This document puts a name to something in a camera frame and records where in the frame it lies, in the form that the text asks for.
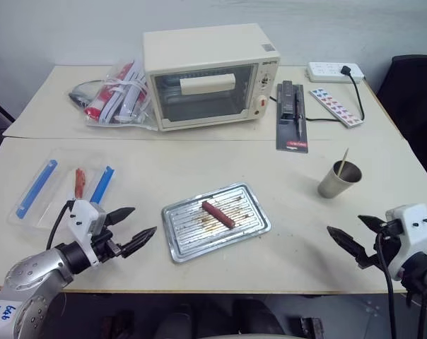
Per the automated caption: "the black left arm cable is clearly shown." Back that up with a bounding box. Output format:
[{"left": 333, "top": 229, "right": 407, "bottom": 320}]
[{"left": 45, "top": 199, "right": 76, "bottom": 250}]

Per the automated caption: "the white strip with coloured stickers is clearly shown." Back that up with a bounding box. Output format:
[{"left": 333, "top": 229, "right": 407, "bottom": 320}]
[{"left": 308, "top": 88, "right": 364, "bottom": 129}]

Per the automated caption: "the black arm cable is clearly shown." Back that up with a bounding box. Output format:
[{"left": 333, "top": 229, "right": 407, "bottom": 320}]
[
  {"left": 45, "top": 199, "right": 76, "bottom": 250},
  {"left": 374, "top": 231, "right": 399, "bottom": 339}
]

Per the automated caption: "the black pen-shaped tool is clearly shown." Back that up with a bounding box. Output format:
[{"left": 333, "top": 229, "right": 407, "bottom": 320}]
[{"left": 293, "top": 88, "right": 305, "bottom": 141}]

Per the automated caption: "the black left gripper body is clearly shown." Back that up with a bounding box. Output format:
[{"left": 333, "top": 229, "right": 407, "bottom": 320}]
[{"left": 91, "top": 225, "right": 125, "bottom": 263}]

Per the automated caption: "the white handwritten label sticker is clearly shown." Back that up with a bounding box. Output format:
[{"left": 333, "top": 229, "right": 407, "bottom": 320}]
[{"left": 0, "top": 299, "right": 24, "bottom": 324}]

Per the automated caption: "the black plug with cable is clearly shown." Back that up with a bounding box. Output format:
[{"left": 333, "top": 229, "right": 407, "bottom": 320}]
[{"left": 304, "top": 65, "right": 365, "bottom": 124}]

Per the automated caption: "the silver ribbed baking tray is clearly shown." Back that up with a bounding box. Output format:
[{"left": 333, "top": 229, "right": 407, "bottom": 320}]
[{"left": 160, "top": 182, "right": 273, "bottom": 265}]

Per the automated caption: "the cream toaster oven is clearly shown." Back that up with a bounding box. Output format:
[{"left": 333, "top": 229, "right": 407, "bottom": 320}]
[{"left": 142, "top": 23, "right": 281, "bottom": 133}]

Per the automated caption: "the clear plastic bag with items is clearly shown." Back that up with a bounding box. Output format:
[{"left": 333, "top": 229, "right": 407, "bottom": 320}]
[{"left": 67, "top": 58, "right": 158, "bottom": 133}]

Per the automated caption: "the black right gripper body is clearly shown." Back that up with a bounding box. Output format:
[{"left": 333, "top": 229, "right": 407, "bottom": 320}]
[{"left": 355, "top": 218, "right": 404, "bottom": 271}]

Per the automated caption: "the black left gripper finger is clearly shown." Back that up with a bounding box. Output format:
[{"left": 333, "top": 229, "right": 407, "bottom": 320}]
[
  {"left": 105, "top": 206, "right": 136, "bottom": 227},
  {"left": 119, "top": 226, "right": 158, "bottom": 259}
]

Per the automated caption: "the dark rounded shape under table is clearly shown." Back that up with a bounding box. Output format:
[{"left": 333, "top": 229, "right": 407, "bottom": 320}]
[{"left": 297, "top": 316, "right": 324, "bottom": 339}]

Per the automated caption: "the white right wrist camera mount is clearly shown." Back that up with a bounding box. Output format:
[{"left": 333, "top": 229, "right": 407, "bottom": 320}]
[{"left": 385, "top": 203, "right": 427, "bottom": 282}]

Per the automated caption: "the clear bag with blue sticks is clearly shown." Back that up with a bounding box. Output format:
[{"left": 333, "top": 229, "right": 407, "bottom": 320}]
[{"left": 7, "top": 148, "right": 121, "bottom": 238}]

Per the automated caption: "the blue container clip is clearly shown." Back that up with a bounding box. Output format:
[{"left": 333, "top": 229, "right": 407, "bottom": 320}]
[
  {"left": 88, "top": 166, "right": 115, "bottom": 206},
  {"left": 16, "top": 159, "right": 59, "bottom": 218}
]

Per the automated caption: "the black chair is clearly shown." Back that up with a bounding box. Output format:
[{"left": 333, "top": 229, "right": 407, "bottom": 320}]
[{"left": 375, "top": 54, "right": 427, "bottom": 143}]

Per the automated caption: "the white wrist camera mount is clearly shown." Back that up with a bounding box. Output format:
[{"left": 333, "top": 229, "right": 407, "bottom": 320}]
[
  {"left": 385, "top": 203, "right": 427, "bottom": 282},
  {"left": 65, "top": 199, "right": 107, "bottom": 266}
]

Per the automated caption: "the red-brown sausage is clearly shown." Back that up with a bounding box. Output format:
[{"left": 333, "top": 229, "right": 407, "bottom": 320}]
[{"left": 201, "top": 201, "right": 237, "bottom": 229}]

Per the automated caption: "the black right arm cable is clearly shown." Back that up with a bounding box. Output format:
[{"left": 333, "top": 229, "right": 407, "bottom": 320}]
[{"left": 374, "top": 231, "right": 399, "bottom": 339}]

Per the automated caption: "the black tool package card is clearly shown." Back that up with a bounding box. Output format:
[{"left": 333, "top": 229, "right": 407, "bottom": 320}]
[{"left": 275, "top": 80, "right": 310, "bottom": 154}]

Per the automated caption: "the thin grey stick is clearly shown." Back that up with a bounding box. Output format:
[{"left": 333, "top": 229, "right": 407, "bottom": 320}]
[{"left": 337, "top": 148, "right": 350, "bottom": 177}]

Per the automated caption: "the white power strip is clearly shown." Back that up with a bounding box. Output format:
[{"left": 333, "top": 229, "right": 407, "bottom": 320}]
[{"left": 307, "top": 61, "right": 365, "bottom": 85}]

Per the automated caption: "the metal cup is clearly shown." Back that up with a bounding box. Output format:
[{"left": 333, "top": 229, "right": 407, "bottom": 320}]
[{"left": 317, "top": 159, "right": 363, "bottom": 200}]

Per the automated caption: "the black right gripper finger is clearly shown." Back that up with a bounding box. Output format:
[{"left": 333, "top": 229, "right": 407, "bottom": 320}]
[
  {"left": 356, "top": 213, "right": 390, "bottom": 234},
  {"left": 327, "top": 225, "right": 370, "bottom": 266}
]

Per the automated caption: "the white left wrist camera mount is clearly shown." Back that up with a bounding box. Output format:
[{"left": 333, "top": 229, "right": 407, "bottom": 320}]
[{"left": 65, "top": 199, "right": 107, "bottom": 266}]

